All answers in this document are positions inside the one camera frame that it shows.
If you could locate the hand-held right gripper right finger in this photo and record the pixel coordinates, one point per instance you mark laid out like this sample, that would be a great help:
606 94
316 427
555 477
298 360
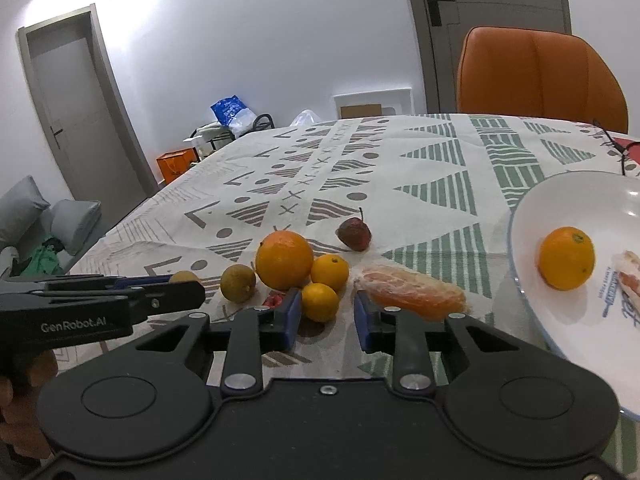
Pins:
362 322

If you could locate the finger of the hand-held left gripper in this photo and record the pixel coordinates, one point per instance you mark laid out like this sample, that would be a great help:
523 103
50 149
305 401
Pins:
142 282
175 297

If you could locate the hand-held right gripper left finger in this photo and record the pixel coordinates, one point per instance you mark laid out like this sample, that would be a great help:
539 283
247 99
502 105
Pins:
291 320

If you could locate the brown round longan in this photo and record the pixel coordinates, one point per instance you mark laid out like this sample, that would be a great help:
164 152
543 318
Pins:
184 276
238 283

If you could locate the small orange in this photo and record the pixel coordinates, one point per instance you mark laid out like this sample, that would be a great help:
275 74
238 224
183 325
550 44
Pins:
566 258
330 271
320 302

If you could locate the large orange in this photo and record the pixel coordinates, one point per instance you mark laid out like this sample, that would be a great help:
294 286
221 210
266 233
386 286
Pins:
284 259

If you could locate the dark red wrinkled fruit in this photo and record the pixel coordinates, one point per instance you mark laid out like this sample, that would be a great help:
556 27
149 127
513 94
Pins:
354 233

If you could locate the white plate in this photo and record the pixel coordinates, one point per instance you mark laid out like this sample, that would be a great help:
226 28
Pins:
565 340

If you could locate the person's left hand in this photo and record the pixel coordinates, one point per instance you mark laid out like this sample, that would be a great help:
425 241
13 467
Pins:
22 420

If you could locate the small red fruit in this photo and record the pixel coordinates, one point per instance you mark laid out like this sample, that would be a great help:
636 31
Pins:
274 301

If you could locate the green cloth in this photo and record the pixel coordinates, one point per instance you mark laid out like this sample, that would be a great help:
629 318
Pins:
42 260

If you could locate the grey cushion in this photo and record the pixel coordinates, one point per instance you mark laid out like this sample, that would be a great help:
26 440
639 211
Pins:
20 210
75 225

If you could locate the orange cardboard box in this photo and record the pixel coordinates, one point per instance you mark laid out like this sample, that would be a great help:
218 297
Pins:
176 166

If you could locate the patterned white green tablecloth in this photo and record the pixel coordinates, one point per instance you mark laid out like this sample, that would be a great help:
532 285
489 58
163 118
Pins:
425 160

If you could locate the blue plastic bag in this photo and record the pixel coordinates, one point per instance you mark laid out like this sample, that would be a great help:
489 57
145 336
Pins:
231 112

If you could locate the black metal rack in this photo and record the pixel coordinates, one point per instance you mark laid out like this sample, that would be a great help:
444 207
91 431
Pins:
262 122

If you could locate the white plastic bag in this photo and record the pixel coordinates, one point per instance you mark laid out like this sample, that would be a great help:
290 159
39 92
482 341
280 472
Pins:
306 118

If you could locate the orange leather chair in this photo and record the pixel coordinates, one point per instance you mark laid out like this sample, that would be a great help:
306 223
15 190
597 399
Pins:
540 80

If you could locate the red orange printed mat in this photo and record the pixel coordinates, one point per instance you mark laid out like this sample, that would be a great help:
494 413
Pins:
627 157

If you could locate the white picture frame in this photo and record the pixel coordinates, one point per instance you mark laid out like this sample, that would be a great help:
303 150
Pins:
372 102

